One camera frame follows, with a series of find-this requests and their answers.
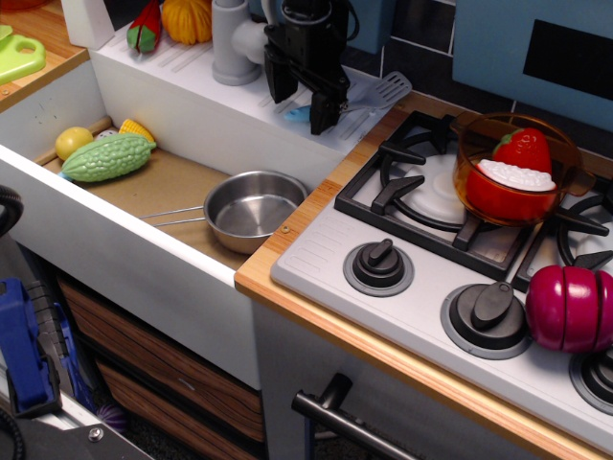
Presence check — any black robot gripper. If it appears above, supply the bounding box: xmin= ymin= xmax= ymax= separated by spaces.
xmin=264 ymin=20 xmax=349 ymax=135

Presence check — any blue handled grey spatula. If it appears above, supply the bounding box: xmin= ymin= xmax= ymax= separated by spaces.
xmin=284 ymin=71 xmax=412 ymax=123

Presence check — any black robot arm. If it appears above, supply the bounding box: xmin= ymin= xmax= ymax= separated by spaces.
xmin=262 ymin=1 xmax=360 ymax=135

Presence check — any small steel pan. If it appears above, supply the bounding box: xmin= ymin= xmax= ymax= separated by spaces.
xmin=144 ymin=171 xmax=308 ymax=255

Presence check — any grey toy faucet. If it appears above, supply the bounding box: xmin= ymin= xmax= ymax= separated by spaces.
xmin=212 ymin=1 xmax=267 ymax=86

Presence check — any orange toy pumpkin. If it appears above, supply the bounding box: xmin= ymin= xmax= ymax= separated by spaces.
xmin=162 ymin=0 xmax=213 ymax=45

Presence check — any black stove burner grate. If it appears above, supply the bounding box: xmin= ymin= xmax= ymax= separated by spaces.
xmin=334 ymin=112 xmax=612 ymax=289

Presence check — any red green toy pepper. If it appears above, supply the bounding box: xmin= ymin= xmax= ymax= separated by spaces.
xmin=126 ymin=0 xmax=162 ymax=54

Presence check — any yellow toy corn cob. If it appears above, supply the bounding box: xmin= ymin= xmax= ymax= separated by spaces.
xmin=119 ymin=119 xmax=155 ymax=143

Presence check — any left black stove knob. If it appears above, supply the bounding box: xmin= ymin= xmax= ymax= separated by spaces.
xmin=343 ymin=238 xmax=415 ymax=298

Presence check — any black stove knob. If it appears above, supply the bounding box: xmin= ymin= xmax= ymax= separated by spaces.
xmin=569 ymin=347 xmax=612 ymax=416
xmin=343 ymin=238 xmax=415 ymax=298
xmin=441 ymin=282 xmax=531 ymax=360

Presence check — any green toy bitter gourd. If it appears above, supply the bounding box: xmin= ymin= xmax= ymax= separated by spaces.
xmin=58 ymin=133 xmax=156 ymax=183

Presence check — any white dotted toy ball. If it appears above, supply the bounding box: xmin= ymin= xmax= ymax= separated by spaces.
xmin=95 ymin=129 xmax=118 ymax=141

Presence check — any red bowl of rice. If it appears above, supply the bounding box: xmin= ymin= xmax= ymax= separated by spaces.
xmin=465 ymin=159 xmax=557 ymax=224

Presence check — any amber transparent toy pot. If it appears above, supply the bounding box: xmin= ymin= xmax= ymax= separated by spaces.
xmin=451 ymin=112 xmax=595 ymax=226

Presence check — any white block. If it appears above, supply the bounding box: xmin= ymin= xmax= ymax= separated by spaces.
xmin=61 ymin=0 xmax=115 ymax=50

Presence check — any red toy strawberry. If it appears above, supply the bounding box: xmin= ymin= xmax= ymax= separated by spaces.
xmin=492 ymin=127 xmax=552 ymax=174

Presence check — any yellow toy lemon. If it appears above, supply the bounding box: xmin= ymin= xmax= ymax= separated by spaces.
xmin=55 ymin=126 xmax=94 ymax=160

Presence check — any green toy cutting board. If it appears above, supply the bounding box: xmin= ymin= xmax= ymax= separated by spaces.
xmin=0 ymin=25 xmax=46 ymax=84

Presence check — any middle black stove knob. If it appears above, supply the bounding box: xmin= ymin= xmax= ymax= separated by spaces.
xmin=441 ymin=282 xmax=531 ymax=360

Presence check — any upper wooden drawer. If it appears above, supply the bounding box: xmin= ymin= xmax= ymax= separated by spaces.
xmin=56 ymin=276 xmax=265 ymax=444

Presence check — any wooden drawer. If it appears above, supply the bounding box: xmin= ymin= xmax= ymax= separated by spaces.
xmin=56 ymin=276 xmax=265 ymax=444
xmin=96 ymin=359 xmax=265 ymax=459

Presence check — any magenta toy onion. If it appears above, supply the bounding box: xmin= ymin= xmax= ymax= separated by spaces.
xmin=526 ymin=265 xmax=612 ymax=354

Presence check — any lower wooden drawer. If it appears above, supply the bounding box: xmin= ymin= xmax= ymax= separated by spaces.
xmin=96 ymin=359 xmax=265 ymax=459

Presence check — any purple ball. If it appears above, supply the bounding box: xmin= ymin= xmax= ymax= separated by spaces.
xmin=97 ymin=403 xmax=128 ymax=433

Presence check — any blue clamp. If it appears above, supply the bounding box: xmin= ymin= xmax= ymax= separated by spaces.
xmin=1 ymin=278 xmax=96 ymax=418

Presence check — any right black stove knob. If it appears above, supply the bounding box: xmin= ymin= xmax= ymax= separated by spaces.
xmin=569 ymin=347 xmax=612 ymax=416

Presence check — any black oven door handle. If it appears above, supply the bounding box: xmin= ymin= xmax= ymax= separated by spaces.
xmin=291 ymin=373 xmax=417 ymax=459

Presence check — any black cable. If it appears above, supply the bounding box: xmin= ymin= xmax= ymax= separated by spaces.
xmin=0 ymin=185 xmax=25 ymax=240

